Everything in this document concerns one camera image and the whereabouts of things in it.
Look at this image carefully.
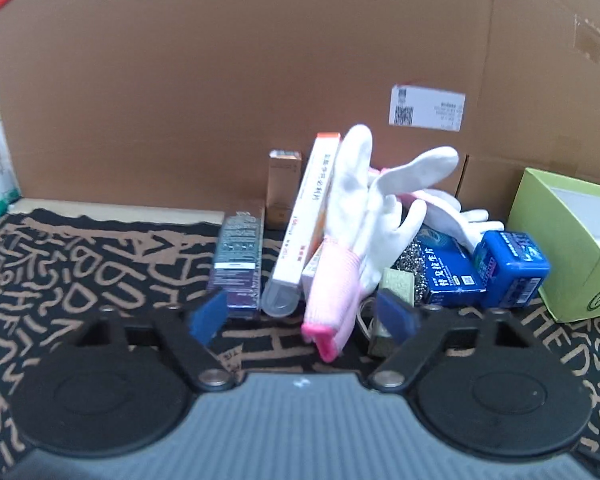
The green sponge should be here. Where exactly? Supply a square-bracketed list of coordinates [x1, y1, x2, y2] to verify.
[380, 267, 415, 306]

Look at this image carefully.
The blue medicine box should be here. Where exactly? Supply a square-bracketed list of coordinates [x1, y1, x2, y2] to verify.
[414, 227, 487, 308]

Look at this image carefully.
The white cable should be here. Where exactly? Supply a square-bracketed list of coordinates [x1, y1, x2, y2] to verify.
[355, 297, 381, 341]

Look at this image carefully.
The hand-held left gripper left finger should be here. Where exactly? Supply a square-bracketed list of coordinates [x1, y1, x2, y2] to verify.
[75, 287, 236, 393]

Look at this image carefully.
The long white orange box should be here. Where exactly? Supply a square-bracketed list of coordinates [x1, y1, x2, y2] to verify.
[271, 132, 342, 286]

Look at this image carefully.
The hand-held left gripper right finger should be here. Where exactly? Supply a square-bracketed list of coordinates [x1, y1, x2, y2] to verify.
[370, 290, 531, 393]

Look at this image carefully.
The white shipping label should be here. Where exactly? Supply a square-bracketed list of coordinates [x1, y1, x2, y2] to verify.
[389, 85, 467, 132]

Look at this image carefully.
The dark purple box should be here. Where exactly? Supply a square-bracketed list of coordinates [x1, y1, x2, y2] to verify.
[207, 207, 266, 318]

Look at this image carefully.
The clear plastic cup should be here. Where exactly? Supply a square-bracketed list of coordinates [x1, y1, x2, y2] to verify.
[261, 280, 301, 318]

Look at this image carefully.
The small brown carton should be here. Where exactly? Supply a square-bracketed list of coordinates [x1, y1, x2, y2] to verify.
[266, 148, 303, 231]

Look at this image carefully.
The large cardboard box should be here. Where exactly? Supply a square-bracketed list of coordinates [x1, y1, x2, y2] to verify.
[0, 0, 600, 213]

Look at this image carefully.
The light green paper box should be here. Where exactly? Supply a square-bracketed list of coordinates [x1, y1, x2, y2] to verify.
[507, 167, 600, 323]

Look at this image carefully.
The steel wool scrubber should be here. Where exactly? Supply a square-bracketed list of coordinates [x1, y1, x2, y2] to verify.
[392, 240, 428, 306]

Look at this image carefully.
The blue plastic container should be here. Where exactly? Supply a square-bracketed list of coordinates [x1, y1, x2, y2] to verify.
[472, 230, 552, 309]

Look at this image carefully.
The white glove with pink cuff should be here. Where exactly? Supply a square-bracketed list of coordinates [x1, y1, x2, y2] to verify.
[375, 146, 506, 256]
[301, 124, 428, 361]

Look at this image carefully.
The small white box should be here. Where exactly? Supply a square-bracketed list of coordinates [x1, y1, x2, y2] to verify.
[301, 240, 331, 306]

